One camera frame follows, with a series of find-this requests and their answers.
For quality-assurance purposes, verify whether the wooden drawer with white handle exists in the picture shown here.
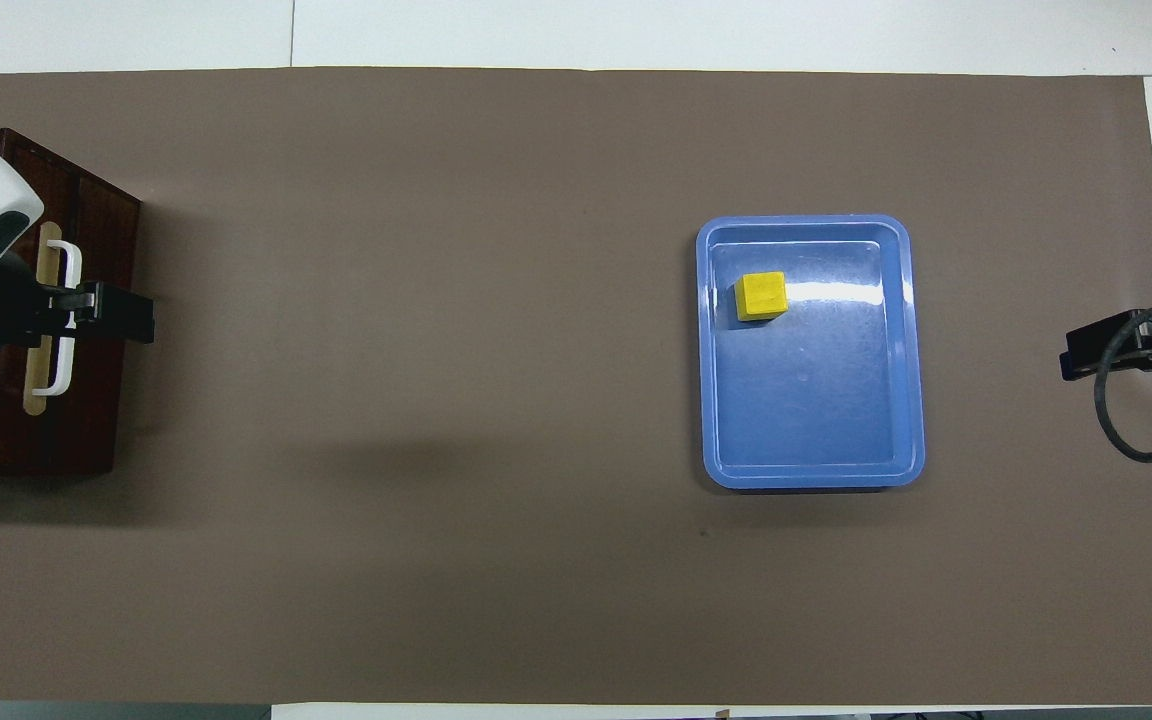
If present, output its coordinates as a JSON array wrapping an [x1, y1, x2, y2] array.
[[0, 135, 143, 477]]

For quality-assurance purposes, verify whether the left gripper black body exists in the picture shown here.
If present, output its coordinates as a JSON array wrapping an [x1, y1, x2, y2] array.
[[0, 252, 49, 353]]

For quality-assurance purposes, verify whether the yellow cube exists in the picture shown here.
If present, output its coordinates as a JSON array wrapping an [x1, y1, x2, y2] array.
[[732, 270, 789, 324]]

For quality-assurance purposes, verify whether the blue plastic tray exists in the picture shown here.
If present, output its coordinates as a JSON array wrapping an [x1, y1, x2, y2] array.
[[695, 214, 927, 490]]

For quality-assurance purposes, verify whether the brown table mat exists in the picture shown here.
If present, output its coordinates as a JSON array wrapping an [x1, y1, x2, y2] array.
[[0, 66, 1152, 707]]

